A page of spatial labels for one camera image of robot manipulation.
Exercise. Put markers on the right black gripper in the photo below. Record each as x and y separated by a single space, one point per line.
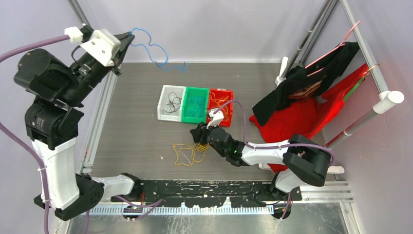
197 132

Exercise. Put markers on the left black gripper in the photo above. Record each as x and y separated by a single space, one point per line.
124 38

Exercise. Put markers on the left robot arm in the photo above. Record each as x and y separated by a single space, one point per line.
52 121

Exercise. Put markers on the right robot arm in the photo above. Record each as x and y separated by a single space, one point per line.
306 162

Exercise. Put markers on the green plastic bin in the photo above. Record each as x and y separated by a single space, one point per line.
195 104

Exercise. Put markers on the red plastic bin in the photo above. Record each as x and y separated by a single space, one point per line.
217 98

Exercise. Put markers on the white plastic bin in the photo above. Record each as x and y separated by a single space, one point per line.
170 103

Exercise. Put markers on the red shirt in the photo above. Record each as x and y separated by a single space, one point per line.
307 117

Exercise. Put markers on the black shirt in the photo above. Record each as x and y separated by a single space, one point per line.
306 82

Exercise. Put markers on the white rack base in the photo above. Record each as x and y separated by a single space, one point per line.
334 170

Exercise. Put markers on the pink hanger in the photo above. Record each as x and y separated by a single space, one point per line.
338 46

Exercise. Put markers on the green hanger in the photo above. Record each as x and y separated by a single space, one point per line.
362 78

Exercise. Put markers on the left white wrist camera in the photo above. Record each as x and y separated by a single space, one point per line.
102 46

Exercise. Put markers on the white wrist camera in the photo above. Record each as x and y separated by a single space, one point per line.
102 46
216 116

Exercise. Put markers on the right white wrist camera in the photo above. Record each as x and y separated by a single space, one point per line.
216 116

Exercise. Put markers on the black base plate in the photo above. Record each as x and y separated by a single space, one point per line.
207 194

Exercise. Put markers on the white rack post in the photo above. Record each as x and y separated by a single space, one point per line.
281 77

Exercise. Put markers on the metal clothes rail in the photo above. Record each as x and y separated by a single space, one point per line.
387 98

